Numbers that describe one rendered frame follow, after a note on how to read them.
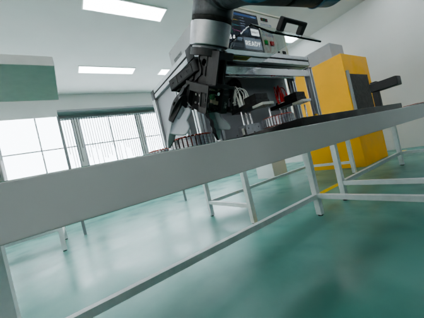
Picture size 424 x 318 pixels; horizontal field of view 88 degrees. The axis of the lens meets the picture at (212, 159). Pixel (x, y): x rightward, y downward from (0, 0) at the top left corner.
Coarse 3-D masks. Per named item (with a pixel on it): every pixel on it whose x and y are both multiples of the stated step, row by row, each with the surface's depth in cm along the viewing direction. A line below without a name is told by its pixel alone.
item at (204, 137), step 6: (204, 132) 49; (210, 132) 51; (180, 138) 48; (186, 138) 47; (192, 138) 47; (198, 138) 47; (204, 138) 48; (210, 138) 49; (174, 144) 48; (180, 144) 47; (186, 144) 47; (192, 144) 48; (198, 144) 47
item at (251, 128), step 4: (248, 124) 86; (252, 124) 87; (256, 124) 88; (240, 128) 88; (244, 128) 86; (248, 128) 85; (252, 128) 87; (256, 128) 88; (260, 128) 89; (240, 132) 88; (248, 132) 85; (252, 132) 86; (240, 136) 89
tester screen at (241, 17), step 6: (234, 12) 90; (234, 18) 90; (240, 18) 92; (246, 18) 94; (252, 18) 96; (234, 24) 89; (240, 24) 91; (246, 24) 93; (234, 30) 89; (240, 30) 91
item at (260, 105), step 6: (252, 96) 80; (258, 96) 80; (264, 96) 82; (246, 102) 83; (252, 102) 80; (258, 102) 79; (264, 102) 78; (270, 102) 79; (240, 108) 86; (246, 108) 83; (252, 108) 81; (258, 108) 82; (234, 114) 90; (240, 114) 88; (246, 114) 89; (246, 120) 89
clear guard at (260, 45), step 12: (252, 24) 60; (240, 36) 65; (252, 36) 67; (264, 36) 68; (276, 36) 70; (288, 36) 60; (300, 36) 64; (228, 48) 71; (240, 48) 73; (252, 48) 75; (264, 48) 77; (276, 48) 79; (240, 60) 82; (252, 60) 85; (264, 60) 88
